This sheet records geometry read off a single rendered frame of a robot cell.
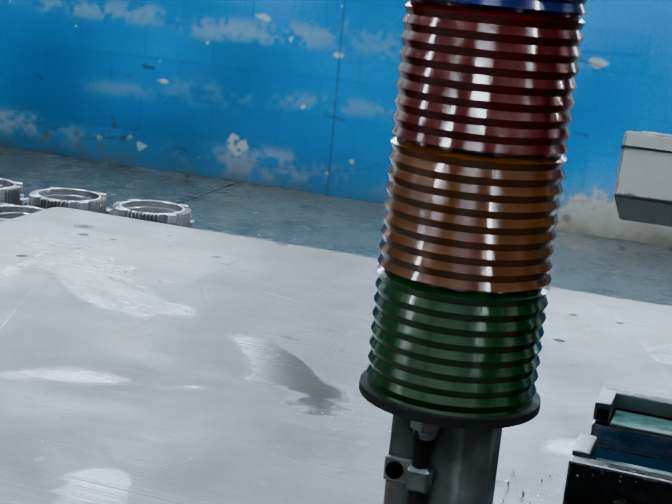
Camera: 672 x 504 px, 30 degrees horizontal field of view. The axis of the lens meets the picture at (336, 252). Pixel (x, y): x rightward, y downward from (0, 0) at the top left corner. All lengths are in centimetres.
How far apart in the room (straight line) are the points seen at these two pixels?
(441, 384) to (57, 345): 83
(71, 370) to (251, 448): 23
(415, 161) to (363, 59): 603
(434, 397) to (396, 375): 2
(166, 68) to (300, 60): 76
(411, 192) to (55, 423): 66
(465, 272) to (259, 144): 626
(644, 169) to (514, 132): 52
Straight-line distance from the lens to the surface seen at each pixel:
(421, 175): 41
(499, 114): 40
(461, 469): 44
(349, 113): 647
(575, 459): 70
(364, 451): 101
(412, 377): 42
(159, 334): 127
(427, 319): 41
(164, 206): 319
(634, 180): 91
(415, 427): 44
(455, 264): 41
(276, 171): 664
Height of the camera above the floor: 117
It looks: 13 degrees down
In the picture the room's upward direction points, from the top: 5 degrees clockwise
